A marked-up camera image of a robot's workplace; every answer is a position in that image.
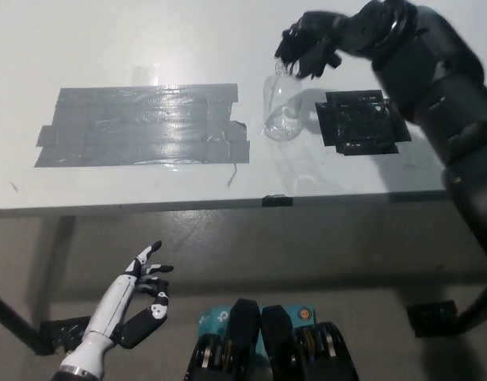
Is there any black spray trigger lid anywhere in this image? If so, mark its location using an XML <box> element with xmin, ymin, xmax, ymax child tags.
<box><xmin>281</xmin><ymin>47</ymin><xmax>326</xmax><ymax>80</ymax></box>

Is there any clear plastic bottle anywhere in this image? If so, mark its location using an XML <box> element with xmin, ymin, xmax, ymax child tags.
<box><xmin>262</xmin><ymin>59</ymin><xmax>308</xmax><ymax>143</ymax></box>

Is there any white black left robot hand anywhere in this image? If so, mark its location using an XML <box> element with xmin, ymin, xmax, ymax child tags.
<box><xmin>59</xmin><ymin>240</ymin><xmax>175</xmax><ymax>376</ymax></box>

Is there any black teal robot torso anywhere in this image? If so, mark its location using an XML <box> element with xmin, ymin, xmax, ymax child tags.
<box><xmin>182</xmin><ymin>298</ymin><xmax>362</xmax><ymax>381</ymax></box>

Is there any grey duct tape patch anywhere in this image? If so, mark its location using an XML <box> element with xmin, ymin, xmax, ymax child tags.
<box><xmin>33</xmin><ymin>83</ymin><xmax>251</xmax><ymax>168</ymax></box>

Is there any black table leg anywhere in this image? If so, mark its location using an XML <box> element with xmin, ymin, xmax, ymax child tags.
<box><xmin>0</xmin><ymin>287</ymin><xmax>44</xmax><ymax>352</ymax></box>
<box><xmin>453</xmin><ymin>273</ymin><xmax>487</xmax><ymax>334</ymax></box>

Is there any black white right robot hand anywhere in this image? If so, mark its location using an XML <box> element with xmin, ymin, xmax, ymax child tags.
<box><xmin>274</xmin><ymin>0</ymin><xmax>419</xmax><ymax>81</ymax></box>

